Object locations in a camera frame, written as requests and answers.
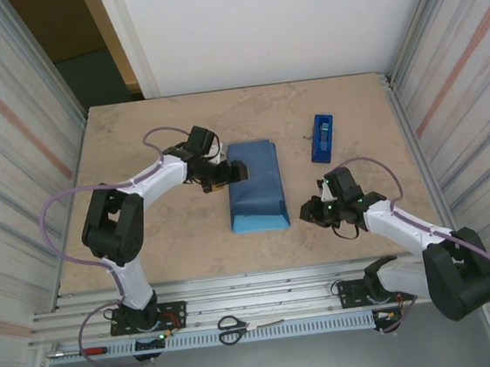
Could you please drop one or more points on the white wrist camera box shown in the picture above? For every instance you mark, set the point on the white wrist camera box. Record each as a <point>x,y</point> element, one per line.
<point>217,151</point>
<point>327,192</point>

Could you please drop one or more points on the tan wooden door frame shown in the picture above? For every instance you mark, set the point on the tan wooden door frame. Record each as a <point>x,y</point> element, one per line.
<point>113,44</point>

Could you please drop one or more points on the black electronics module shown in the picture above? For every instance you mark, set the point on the black electronics module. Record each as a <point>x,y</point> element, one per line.
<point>386,317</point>
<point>148,345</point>

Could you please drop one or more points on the blue tape dispenser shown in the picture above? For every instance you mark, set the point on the blue tape dispenser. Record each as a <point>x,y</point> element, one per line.
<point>322,151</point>

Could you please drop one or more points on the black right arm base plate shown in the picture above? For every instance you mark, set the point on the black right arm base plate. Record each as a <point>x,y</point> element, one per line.
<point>349,295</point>

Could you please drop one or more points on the aluminium rail frame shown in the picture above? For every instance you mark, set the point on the aluminium rail frame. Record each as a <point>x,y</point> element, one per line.
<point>260,287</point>

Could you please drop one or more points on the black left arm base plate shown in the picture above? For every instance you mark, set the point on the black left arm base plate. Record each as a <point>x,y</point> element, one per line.
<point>175,309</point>

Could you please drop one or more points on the brown wooden door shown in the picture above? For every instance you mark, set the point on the brown wooden door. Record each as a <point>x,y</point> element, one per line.
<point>57,23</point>

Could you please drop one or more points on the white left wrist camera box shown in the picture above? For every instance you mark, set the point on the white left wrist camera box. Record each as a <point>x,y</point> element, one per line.
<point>217,151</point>

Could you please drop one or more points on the blue wrapping paper sheet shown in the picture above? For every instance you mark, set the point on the blue wrapping paper sheet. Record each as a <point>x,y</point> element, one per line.
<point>253,178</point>

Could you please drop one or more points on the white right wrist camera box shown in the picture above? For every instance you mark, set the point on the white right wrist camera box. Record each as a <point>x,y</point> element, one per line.
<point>327,192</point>

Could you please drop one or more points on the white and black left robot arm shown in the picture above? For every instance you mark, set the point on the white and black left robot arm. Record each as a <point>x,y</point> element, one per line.
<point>157,179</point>

